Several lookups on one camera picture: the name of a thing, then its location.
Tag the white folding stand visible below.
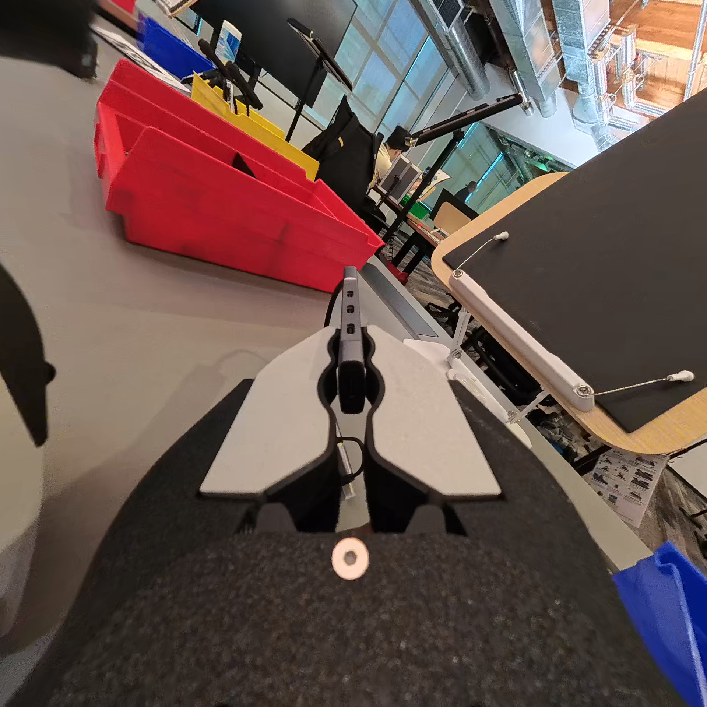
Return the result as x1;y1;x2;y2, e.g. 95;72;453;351
403;231;696;448

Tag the tan backed chair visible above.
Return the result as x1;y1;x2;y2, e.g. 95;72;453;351
431;189;478;235

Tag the large black screen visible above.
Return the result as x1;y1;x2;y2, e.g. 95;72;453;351
188;0;357;108

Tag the white printed sheet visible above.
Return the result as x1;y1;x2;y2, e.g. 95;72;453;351
588;447;669;528

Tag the blue storage bin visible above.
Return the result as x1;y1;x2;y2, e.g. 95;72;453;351
612;541;707;707
137;14;216;81

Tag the red storage bin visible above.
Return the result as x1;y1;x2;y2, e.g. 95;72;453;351
94;58;384;293

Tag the grey desk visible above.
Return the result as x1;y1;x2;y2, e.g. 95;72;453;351
0;11;655;707

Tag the black bag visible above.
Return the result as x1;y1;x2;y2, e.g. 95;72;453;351
303;95;382;202

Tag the rectangular silver duct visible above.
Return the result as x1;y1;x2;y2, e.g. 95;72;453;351
552;0;614;150

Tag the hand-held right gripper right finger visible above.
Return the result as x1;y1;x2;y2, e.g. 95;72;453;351
366;325;503;504

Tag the yellow bin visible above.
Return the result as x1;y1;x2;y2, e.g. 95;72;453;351
190;72;320;180

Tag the grey USB hub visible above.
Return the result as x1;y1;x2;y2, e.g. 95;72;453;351
325;265;368;500

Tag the round silver duct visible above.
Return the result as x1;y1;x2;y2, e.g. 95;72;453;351
411;0;492;101

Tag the wood-framed black board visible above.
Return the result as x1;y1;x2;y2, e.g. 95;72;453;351
431;88;707;456

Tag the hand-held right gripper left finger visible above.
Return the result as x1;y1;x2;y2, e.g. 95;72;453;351
198;328;339;502

